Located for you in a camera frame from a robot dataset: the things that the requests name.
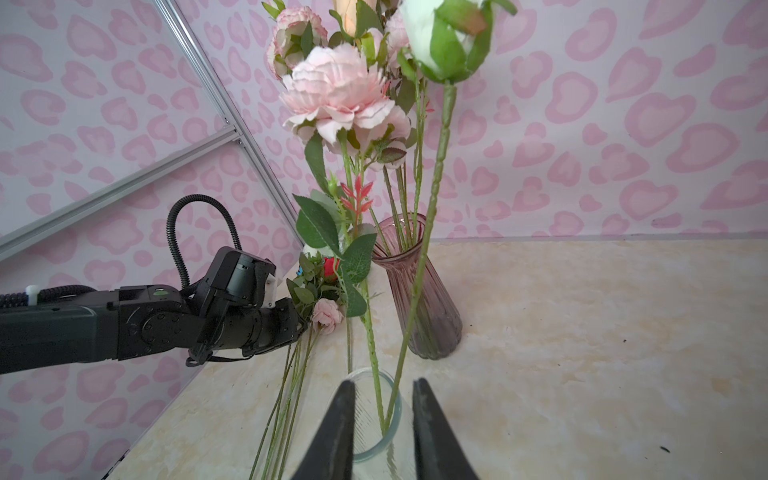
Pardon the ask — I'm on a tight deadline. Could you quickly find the clear frosted glass vase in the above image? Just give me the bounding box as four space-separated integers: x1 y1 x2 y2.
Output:
347 367 417 480

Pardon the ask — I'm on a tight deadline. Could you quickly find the pink ribbed glass vase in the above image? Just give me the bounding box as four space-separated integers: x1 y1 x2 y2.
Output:
373 214 463 360

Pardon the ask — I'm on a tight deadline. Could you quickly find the red rose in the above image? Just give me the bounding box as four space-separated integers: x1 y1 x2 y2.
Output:
323 257 340 283

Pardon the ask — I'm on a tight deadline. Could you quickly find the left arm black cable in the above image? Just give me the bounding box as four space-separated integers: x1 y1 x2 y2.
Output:
166 193 243 289

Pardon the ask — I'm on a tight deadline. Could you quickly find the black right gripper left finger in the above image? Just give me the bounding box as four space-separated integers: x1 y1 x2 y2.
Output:
292 380 356 480

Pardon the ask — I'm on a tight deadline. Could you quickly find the aluminium frame left diagonal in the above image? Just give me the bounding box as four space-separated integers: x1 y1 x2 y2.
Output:
1 126 239 261

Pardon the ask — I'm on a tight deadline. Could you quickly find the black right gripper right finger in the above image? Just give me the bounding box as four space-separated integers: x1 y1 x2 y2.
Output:
412 378 479 480

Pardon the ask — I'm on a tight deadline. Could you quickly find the pale pink carnation spray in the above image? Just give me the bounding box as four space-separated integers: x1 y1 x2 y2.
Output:
263 5 415 436

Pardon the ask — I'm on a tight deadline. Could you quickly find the white artificial rose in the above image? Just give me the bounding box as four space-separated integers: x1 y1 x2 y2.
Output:
385 0 519 425

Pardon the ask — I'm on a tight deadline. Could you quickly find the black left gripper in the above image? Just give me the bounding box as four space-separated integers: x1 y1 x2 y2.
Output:
185 247 308 366

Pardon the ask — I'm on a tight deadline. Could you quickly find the aluminium frame left post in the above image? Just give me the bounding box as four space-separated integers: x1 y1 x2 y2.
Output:
153 0 302 243

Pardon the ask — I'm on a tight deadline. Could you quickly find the peach artificial rose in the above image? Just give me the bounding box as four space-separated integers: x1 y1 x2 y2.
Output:
333 0 377 36

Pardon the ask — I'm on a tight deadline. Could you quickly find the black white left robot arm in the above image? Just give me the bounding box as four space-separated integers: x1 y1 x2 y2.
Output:
1 247 309 374

